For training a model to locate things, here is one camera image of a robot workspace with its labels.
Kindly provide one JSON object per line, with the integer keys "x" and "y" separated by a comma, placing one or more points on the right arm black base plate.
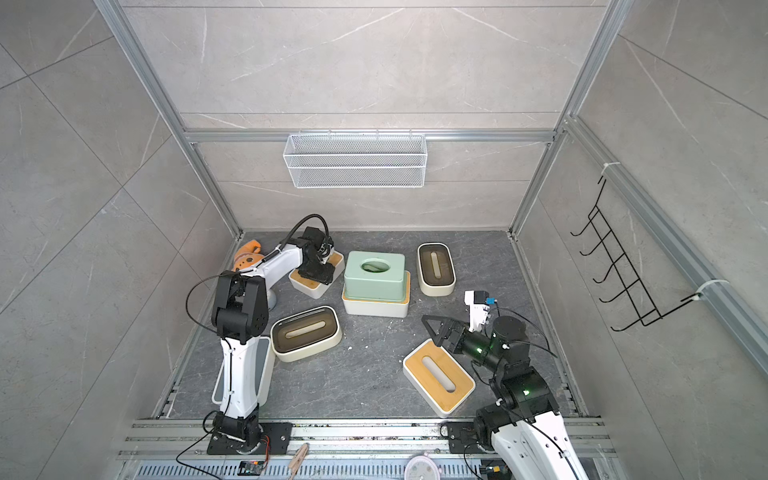
{"x": 470, "y": 437}

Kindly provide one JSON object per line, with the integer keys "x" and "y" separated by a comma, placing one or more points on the cream box dark lid left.
{"x": 306, "y": 334}

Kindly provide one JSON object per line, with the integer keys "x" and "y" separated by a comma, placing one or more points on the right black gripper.
{"x": 440, "y": 340}

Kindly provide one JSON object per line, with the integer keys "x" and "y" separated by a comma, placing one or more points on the small grey alarm clock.
{"x": 271, "y": 299}

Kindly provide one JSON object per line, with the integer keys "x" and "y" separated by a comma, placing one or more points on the orange plush toy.
{"x": 247, "y": 255}

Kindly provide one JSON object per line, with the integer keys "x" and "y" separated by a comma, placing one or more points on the small circuit board front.
{"x": 252, "y": 468}

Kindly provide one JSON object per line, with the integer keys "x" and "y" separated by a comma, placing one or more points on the small bamboo lid tissue box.
{"x": 315, "y": 289}

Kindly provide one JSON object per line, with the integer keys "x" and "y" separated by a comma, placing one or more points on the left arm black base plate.
{"x": 251, "y": 439}

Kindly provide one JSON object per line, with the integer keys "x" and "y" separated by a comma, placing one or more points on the grey lid white tissue box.
{"x": 264, "y": 372}

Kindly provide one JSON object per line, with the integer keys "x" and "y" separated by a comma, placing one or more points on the green tissue box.
{"x": 375, "y": 276}

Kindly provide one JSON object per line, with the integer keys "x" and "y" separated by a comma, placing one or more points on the cream box dark lid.
{"x": 306, "y": 334}
{"x": 437, "y": 277}

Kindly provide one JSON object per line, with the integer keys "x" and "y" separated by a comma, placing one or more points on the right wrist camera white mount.
{"x": 479, "y": 303}

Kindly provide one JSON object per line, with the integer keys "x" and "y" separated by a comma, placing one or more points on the black wire hook rack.
{"x": 621, "y": 268}

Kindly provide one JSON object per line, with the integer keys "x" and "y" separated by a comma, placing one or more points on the cream box dark lid back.
{"x": 437, "y": 277}

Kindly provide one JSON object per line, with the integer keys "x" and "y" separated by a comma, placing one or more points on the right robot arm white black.
{"x": 524, "y": 425}

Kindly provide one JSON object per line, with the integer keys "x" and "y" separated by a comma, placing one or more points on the large bamboo lid tissue box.
{"x": 379, "y": 308}

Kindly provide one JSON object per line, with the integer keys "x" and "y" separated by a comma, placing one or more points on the wooden brush handle front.
{"x": 297, "y": 460}

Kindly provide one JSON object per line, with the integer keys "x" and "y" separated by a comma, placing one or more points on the white wire mesh basket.
{"x": 356, "y": 160}

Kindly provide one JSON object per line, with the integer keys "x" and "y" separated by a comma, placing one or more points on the pink round object front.
{"x": 421, "y": 467}

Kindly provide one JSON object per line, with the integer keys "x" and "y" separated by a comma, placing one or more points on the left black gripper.
{"x": 328, "y": 275}

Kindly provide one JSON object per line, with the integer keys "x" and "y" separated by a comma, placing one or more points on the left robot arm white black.
{"x": 240, "y": 315}

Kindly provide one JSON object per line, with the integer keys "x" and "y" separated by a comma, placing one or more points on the front bamboo lid tissue box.
{"x": 441, "y": 381}

